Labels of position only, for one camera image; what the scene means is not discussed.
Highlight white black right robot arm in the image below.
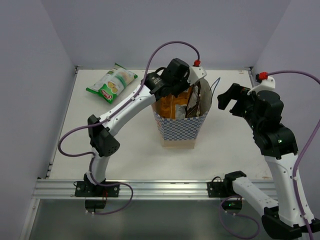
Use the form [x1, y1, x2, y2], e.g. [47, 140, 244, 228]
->
[217, 83, 320, 240]

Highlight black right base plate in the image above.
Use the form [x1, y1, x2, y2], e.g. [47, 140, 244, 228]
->
[206, 176, 243, 213]

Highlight yellow snack bag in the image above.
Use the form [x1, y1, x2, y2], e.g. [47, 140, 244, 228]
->
[157, 90, 190, 120]

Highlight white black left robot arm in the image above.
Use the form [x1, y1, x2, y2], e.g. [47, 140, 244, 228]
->
[86, 58, 190, 197]

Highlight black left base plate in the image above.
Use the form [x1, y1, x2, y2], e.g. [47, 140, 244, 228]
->
[73, 181, 120, 212]

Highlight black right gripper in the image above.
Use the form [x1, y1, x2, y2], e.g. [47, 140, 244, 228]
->
[218, 82, 263, 133]

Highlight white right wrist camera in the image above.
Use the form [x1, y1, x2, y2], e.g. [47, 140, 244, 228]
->
[247, 72, 276, 96]

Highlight green Chuba chips bag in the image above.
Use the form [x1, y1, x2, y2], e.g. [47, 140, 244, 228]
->
[85, 63, 138, 104]

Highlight blue checkered paper bag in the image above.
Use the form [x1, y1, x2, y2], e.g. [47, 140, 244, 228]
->
[152, 77, 221, 149]

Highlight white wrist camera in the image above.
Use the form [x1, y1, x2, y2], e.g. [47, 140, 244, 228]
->
[247, 72, 276, 96]
[187, 66, 207, 86]

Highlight dark brown snack bag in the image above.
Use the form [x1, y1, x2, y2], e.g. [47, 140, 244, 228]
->
[185, 82, 201, 118]

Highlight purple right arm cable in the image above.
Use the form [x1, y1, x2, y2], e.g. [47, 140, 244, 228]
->
[267, 70, 320, 240]

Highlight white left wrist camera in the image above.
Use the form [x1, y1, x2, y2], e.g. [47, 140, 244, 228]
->
[187, 66, 207, 86]

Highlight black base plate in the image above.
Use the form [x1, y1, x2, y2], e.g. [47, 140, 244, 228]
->
[206, 176, 243, 213]
[73, 181, 120, 212]

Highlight aluminium mounting rail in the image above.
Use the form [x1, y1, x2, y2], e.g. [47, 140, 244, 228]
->
[31, 178, 301, 200]

